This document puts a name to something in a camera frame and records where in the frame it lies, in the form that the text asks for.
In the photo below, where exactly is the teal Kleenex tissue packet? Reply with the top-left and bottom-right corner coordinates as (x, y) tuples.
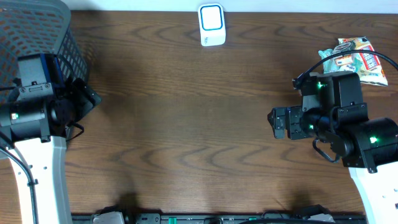
(339, 63), (358, 72)

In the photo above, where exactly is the teal wipes packet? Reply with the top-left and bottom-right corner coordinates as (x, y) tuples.
(318, 49), (338, 75)

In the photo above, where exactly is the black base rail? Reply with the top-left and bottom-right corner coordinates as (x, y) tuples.
(72, 205), (367, 224)

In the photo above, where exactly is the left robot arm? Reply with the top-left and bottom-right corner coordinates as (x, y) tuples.
(1, 54), (101, 223)

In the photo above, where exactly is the dark green round-logo packet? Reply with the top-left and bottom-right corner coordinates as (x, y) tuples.
(332, 41), (356, 54)

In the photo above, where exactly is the orange tissue packet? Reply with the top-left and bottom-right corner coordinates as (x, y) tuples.
(334, 54), (354, 66)

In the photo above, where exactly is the dark grey plastic basket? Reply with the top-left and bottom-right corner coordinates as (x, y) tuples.
(1, 0), (89, 104)

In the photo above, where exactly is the white barcode scanner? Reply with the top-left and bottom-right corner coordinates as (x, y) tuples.
(197, 3), (226, 47)

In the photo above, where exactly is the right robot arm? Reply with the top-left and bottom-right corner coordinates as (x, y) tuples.
(267, 72), (397, 223)

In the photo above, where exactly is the yellow snack bag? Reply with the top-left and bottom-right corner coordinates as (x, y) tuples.
(334, 37), (388, 86)

